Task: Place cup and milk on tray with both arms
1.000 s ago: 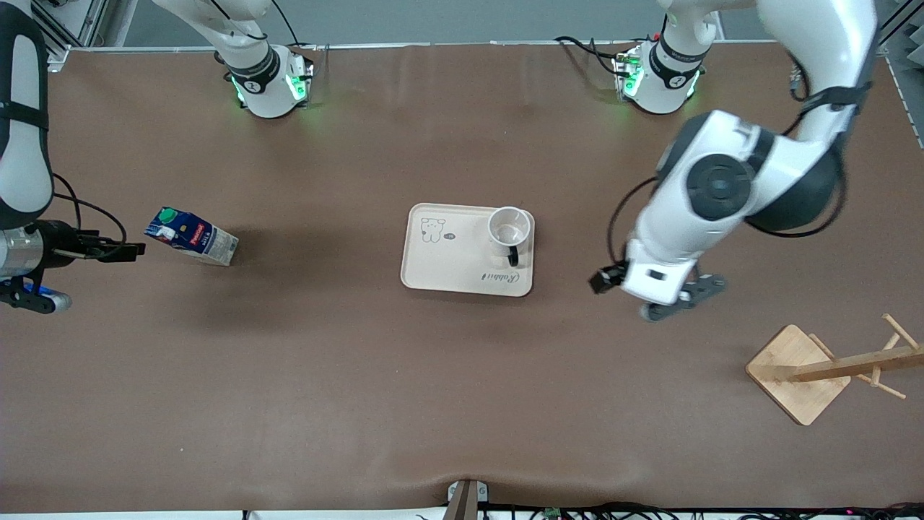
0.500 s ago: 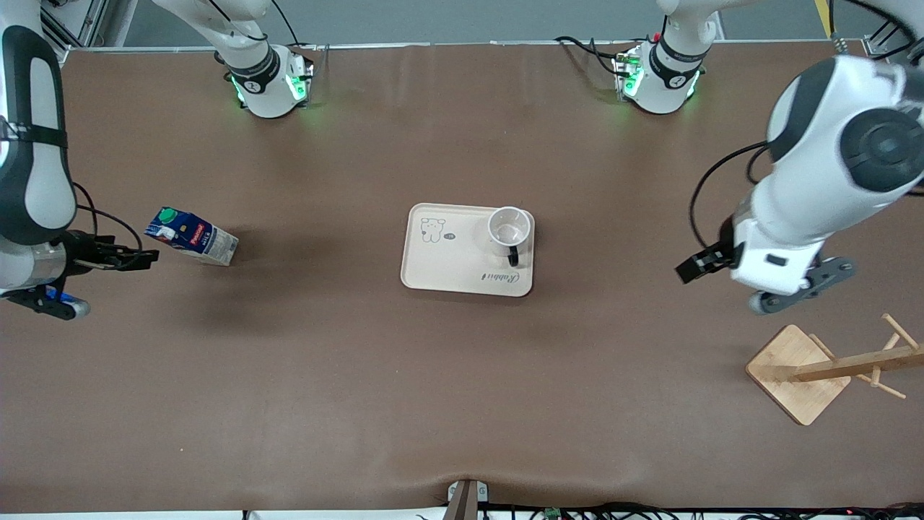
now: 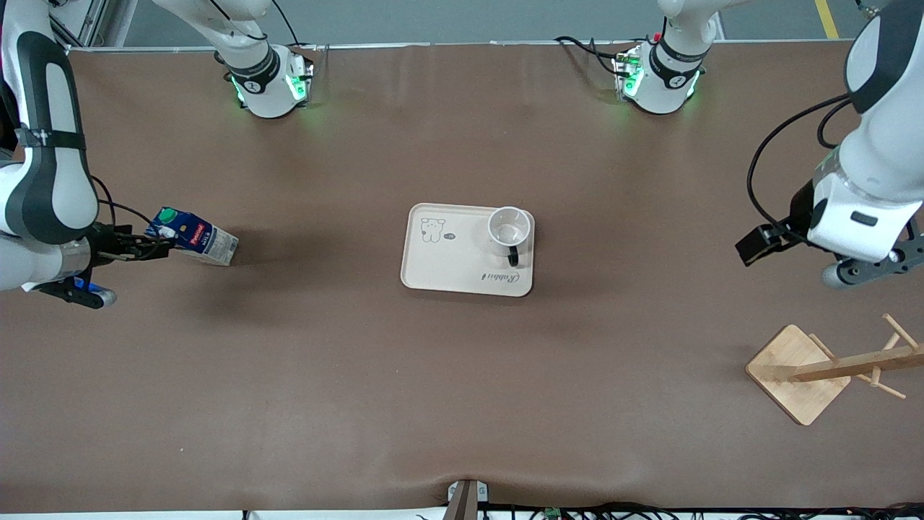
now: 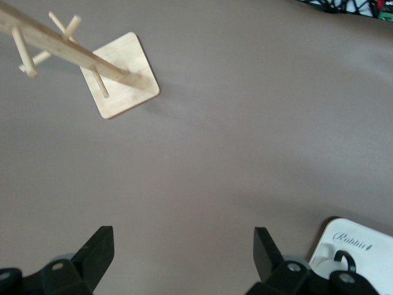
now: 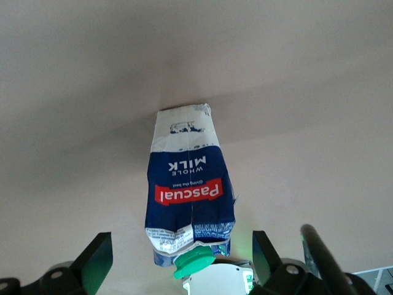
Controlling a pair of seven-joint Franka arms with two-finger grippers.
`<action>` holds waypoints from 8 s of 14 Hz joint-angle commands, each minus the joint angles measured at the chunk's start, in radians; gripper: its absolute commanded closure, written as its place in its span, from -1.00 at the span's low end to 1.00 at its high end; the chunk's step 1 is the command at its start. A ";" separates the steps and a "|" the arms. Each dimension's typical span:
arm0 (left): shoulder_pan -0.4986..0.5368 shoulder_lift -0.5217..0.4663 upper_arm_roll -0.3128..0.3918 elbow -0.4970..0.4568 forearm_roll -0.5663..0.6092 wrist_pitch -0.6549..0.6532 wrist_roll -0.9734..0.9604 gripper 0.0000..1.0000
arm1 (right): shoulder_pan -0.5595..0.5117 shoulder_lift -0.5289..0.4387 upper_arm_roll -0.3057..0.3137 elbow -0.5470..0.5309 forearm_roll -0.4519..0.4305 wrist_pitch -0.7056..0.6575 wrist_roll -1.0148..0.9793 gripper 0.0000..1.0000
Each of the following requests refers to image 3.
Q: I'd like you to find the blue milk carton green cap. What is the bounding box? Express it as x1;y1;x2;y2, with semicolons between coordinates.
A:
144;207;240;267

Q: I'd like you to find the white smiley mug black handle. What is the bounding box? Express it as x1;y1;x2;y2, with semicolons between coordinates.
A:
487;206;533;268

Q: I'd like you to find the cream rabbit print tray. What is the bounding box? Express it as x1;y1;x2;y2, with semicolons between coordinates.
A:
400;203;536;298

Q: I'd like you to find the wooden mug rack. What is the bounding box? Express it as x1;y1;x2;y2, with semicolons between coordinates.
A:
745;313;924;427

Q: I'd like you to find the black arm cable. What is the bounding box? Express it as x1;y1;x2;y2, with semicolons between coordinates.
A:
747;94;854;233
817;100;854;150

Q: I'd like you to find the aluminium frame profile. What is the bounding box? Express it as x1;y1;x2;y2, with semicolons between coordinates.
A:
47;0;109;57

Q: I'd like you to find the black base cable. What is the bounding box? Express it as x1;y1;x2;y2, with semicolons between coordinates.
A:
554;35;629;77
271;0;322;55

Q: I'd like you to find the wooden camera post with bracket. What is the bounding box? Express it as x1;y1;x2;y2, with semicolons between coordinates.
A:
446;479;489;520

